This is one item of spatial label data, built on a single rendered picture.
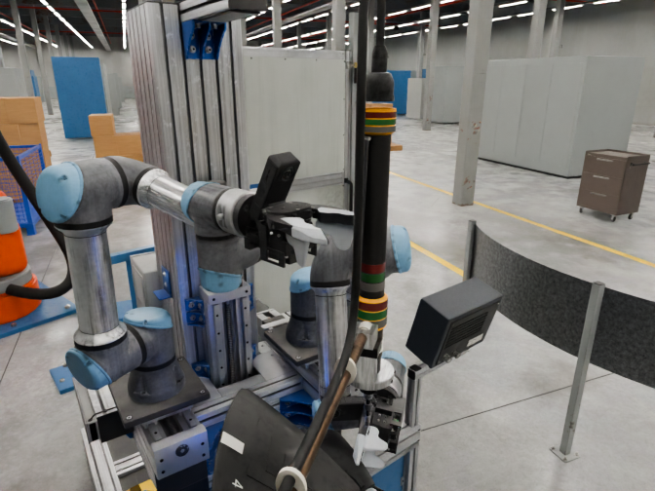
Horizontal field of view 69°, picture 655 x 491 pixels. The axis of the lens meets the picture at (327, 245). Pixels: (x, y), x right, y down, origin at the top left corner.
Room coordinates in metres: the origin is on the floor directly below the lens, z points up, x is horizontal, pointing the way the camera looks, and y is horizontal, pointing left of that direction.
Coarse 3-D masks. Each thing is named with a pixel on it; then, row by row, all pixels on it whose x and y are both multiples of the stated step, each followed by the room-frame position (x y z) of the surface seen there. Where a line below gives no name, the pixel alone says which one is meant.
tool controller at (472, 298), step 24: (456, 288) 1.31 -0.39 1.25; (480, 288) 1.33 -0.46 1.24; (432, 312) 1.20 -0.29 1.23; (456, 312) 1.20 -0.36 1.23; (480, 312) 1.25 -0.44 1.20; (408, 336) 1.27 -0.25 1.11; (432, 336) 1.20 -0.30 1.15; (456, 336) 1.21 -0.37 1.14; (480, 336) 1.31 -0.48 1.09; (432, 360) 1.19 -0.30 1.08
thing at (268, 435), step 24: (240, 408) 0.54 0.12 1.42; (264, 408) 0.57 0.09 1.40; (240, 432) 0.50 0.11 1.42; (264, 432) 0.52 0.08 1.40; (288, 432) 0.55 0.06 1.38; (216, 456) 0.45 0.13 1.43; (240, 456) 0.47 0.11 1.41; (264, 456) 0.49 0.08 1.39; (288, 456) 0.51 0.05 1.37; (216, 480) 0.42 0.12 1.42; (264, 480) 0.46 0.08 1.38; (312, 480) 0.50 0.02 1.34; (336, 480) 0.52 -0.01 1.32
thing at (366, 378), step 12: (372, 324) 0.55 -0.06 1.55; (372, 336) 0.52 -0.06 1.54; (372, 348) 0.52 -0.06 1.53; (360, 360) 0.54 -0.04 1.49; (372, 360) 0.54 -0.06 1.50; (384, 360) 0.60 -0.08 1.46; (360, 372) 0.54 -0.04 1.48; (372, 372) 0.54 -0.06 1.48; (384, 372) 0.57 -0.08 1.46; (360, 384) 0.55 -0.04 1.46; (372, 384) 0.54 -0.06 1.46; (384, 384) 0.55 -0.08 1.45
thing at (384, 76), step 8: (376, 48) 0.57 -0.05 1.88; (384, 48) 0.57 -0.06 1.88; (376, 56) 0.57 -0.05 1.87; (384, 56) 0.57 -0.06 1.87; (376, 64) 0.57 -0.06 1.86; (384, 64) 0.57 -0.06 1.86; (376, 72) 0.57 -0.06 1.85; (384, 72) 0.57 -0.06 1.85; (368, 80) 0.57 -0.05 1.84; (376, 80) 0.56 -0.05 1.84; (384, 80) 0.56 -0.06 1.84; (392, 80) 0.57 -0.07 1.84; (368, 88) 0.57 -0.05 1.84; (376, 88) 0.56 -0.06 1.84; (384, 88) 0.56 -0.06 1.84; (392, 88) 0.57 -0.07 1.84; (368, 96) 0.57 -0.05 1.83; (376, 96) 0.56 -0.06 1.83; (384, 96) 0.56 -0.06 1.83; (392, 96) 0.57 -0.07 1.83; (368, 392) 0.57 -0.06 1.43
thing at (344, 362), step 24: (360, 0) 0.50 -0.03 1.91; (384, 0) 0.57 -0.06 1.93; (360, 24) 0.49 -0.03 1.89; (384, 24) 0.58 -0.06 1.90; (360, 48) 0.49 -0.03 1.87; (360, 72) 0.49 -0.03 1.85; (360, 96) 0.49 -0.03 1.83; (360, 120) 0.49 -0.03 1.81; (360, 144) 0.49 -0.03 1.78; (360, 168) 0.49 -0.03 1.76; (360, 192) 0.49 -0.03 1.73; (360, 216) 0.49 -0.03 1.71; (360, 240) 0.49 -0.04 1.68; (360, 264) 0.49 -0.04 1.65; (336, 360) 0.45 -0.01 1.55; (336, 384) 0.41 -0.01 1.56; (312, 432) 0.34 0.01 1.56; (288, 480) 0.29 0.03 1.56
